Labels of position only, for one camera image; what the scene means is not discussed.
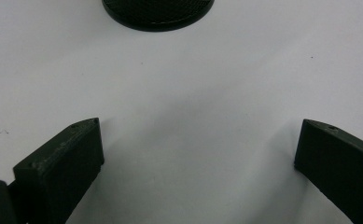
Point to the black round mesh disc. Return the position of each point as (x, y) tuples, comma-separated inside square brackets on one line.
[(157, 14)]

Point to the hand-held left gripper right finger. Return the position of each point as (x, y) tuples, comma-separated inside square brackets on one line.
[(341, 168)]

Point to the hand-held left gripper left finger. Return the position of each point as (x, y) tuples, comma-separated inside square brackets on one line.
[(58, 174)]

